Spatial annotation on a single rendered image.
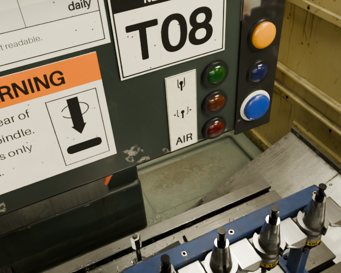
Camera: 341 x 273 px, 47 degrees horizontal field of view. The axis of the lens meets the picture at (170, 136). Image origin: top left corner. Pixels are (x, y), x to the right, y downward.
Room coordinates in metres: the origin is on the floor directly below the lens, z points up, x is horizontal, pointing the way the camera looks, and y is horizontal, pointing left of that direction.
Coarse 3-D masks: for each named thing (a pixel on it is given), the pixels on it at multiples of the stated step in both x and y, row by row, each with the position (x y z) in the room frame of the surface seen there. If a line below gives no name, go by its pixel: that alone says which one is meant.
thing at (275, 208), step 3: (273, 207) 0.44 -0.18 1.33; (276, 207) 0.44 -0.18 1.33; (273, 210) 0.44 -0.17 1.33; (276, 210) 0.44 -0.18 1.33; (270, 213) 0.45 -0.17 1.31; (273, 213) 0.44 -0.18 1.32; (276, 213) 0.44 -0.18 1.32; (270, 216) 0.44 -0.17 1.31; (273, 216) 0.44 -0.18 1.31; (276, 216) 0.44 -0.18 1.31; (270, 219) 0.44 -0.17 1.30; (273, 219) 0.43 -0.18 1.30; (276, 219) 0.43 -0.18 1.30; (270, 222) 0.44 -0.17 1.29; (273, 222) 0.43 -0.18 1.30; (276, 222) 0.44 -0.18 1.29
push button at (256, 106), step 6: (258, 96) 0.32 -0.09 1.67; (264, 96) 0.32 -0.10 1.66; (252, 102) 0.32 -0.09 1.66; (258, 102) 0.32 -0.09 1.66; (264, 102) 0.32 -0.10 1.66; (246, 108) 0.31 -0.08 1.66; (252, 108) 0.32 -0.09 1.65; (258, 108) 0.32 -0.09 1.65; (264, 108) 0.32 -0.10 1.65; (246, 114) 0.31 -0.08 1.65; (252, 114) 0.32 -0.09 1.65; (258, 114) 0.32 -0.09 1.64
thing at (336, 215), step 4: (328, 200) 0.54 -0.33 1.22; (332, 200) 0.54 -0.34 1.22; (328, 204) 0.53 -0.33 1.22; (332, 204) 0.53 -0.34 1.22; (336, 204) 0.53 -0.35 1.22; (328, 208) 0.52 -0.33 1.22; (332, 208) 0.52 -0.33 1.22; (336, 208) 0.52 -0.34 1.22; (340, 208) 0.51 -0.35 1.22; (328, 212) 0.51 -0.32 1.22; (332, 212) 0.51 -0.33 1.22; (336, 212) 0.50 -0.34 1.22; (340, 212) 0.50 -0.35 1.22; (328, 216) 0.50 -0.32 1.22; (332, 216) 0.50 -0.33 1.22; (336, 216) 0.49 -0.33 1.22; (340, 216) 0.49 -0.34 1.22; (332, 220) 0.48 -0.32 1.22; (336, 220) 0.48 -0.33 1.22; (340, 220) 0.48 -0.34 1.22; (332, 224) 0.48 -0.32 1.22; (336, 224) 0.48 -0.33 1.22; (340, 224) 0.47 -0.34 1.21
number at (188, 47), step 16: (208, 0) 0.30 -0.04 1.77; (160, 16) 0.29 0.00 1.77; (176, 16) 0.29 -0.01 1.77; (192, 16) 0.30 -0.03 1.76; (208, 16) 0.30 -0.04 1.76; (160, 32) 0.29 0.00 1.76; (176, 32) 0.29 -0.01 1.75; (192, 32) 0.30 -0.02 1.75; (208, 32) 0.30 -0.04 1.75; (160, 48) 0.29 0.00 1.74; (176, 48) 0.29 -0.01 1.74; (192, 48) 0.30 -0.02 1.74
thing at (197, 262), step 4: (196, 260) 0.42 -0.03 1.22; (188, 264) 0.41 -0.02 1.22; (192, 264) 0.41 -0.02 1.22; (196, 264) 0.41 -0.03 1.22; (200, 264) 0.41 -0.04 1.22; (176, 268) 0.40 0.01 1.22; (180, 268) 0.40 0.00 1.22; (184, 268) 0.40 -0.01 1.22; (188, 268) 0.40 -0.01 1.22; (192, 268) 0.40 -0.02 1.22; (196, 268) 0.40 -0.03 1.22; (200, 268) 0.40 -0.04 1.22; (204, 268) 0.40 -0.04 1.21; (176, 272) 0.40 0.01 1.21; (180, 272) 0.39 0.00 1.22; (184, 272) 0.39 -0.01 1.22; (188, 272) 0.39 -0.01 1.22; (192, 272) 0.39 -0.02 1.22; (196, 272) 0.39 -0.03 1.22; (200, 272) 0.39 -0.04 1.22; (204, 272) 0.39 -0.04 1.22
